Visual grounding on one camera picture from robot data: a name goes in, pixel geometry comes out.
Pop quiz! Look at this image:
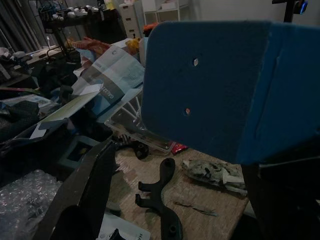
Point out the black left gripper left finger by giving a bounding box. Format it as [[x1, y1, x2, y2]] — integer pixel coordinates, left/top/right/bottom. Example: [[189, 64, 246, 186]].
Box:
[[33, 139, 118, 240]]

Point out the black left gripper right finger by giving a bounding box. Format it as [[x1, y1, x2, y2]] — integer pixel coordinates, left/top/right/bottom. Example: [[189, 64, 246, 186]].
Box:
[[240, 149, 320, 240]]

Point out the small teal box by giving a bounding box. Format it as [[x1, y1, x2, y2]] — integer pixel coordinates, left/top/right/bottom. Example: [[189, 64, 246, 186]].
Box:
[[58, 136, 101, 171]]

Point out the white printed booklet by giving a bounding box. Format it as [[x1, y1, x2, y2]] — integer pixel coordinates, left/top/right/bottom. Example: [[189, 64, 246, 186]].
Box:
[[96, 211, 151, 240]]

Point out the clear bubble wrap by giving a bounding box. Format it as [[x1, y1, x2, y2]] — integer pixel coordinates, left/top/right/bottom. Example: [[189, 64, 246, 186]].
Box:
[[0, 169, 64, 240]]

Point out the small black plastic part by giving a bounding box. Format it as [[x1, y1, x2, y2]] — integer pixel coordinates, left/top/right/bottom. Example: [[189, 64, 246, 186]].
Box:
[[133, 140, 150, 161]]

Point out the flat white cardboard flap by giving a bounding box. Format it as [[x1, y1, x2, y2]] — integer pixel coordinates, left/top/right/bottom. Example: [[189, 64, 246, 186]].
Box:
[[29, 90, 101, 141]]

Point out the clear plastic container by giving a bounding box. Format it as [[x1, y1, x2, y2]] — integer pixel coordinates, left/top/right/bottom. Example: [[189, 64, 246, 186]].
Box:
[[104, 87, 176, 154]]

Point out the dirty crumpled tissue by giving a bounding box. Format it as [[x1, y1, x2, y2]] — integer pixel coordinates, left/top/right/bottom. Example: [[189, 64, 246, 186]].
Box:
[[180, 159, 249, 198]]

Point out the black curved forked plastic part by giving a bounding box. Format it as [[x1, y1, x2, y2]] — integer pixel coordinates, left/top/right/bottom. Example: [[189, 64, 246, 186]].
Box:
[[134, 157, 185, 240]]

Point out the thin green strip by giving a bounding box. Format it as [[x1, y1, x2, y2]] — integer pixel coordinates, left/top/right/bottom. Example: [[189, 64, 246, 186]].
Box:
[[174, 200, 220, 217]]

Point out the black cloth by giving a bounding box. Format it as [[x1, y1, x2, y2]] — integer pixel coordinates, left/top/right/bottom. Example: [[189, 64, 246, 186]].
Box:
[[0, 100, 41, 144]]

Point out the red snack packet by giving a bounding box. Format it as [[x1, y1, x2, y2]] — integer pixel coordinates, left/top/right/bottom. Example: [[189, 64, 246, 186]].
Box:
[[170, 141, 189, 154]]

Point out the blue white printed carton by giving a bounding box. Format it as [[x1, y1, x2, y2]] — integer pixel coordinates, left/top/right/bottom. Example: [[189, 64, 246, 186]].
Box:
[[71, 45, 146, 119]]

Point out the orange red bag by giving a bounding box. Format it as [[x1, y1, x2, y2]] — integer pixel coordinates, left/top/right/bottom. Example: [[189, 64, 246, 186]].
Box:
[[64, 36, 111, 55]]

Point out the yellow plush toy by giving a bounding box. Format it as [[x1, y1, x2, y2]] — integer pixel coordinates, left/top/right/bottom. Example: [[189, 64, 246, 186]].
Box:
[[124, 36, 141, 55]]

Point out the black rack with items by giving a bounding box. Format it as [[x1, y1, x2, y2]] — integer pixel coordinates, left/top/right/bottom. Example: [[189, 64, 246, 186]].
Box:
[[39, 4, 126, 63]]

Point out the orange object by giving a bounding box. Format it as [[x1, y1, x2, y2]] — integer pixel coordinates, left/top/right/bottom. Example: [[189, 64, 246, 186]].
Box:
[[143, 21, 160, 34]]

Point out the white drawer cabinet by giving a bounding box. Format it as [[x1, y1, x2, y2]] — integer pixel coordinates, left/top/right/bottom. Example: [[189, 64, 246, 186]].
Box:
[[118, 1, 146, 40]]

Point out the grey curtain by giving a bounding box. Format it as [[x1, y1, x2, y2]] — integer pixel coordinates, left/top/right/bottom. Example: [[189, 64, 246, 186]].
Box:
[[0, 0, 44, 54]]

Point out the white open shelf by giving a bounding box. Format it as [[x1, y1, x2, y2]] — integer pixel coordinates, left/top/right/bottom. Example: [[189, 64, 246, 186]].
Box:
[[140, 0, 191, 26]]

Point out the black stand with blue light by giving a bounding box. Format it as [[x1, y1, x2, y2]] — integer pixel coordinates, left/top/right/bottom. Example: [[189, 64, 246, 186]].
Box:
[[271, 0, 311, 24]]

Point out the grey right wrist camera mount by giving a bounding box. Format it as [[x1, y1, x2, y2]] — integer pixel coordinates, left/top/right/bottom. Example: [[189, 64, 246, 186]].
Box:
[[140, 20, 320, 166]]

